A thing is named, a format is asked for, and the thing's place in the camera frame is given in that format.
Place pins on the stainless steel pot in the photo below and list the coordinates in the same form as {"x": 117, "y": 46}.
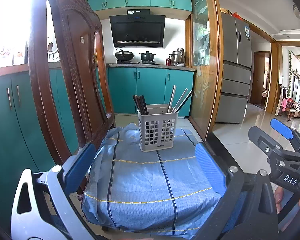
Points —
{"x": 177, "y": 57}

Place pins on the lone beige chopstick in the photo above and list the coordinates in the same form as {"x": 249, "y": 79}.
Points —
{"x": 171, "y": 98}

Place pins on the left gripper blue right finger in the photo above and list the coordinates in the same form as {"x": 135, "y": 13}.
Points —
{"x": 246, "y": 209}

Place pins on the person's right hand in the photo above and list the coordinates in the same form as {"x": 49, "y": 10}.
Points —
{"x": 279, "y": 194}

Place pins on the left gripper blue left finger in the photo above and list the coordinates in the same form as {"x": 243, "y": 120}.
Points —
{"x": 43, "y": 206}

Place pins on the blue checked cloth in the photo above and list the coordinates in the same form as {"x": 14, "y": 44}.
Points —
{"x": 162, "y": 192}

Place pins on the brown wooden chair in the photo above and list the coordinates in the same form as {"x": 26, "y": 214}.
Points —
{"x": 78, "y": 32}

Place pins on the silver refrigerator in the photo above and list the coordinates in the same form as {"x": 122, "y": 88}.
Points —
{"x": 236, "y": 70}

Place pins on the black cooking pot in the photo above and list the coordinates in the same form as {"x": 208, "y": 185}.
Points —
{"x": 147, "y": 56}

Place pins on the wooden glass sliding door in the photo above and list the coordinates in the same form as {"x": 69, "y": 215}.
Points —
{"x": 205, "y": 54}

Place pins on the white plastic utensil basket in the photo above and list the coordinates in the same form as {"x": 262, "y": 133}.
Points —
{"x": 157, "y": 129}

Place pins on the black range hood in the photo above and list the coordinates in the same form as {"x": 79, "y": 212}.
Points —
{"x": 138, "y": 30}

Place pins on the black wok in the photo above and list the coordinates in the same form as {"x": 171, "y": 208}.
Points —
{"x": 122, "y": 55}

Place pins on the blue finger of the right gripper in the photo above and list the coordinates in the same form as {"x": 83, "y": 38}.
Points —
{"x": 290, "y": 134}
{"x": 269, "y": 146}

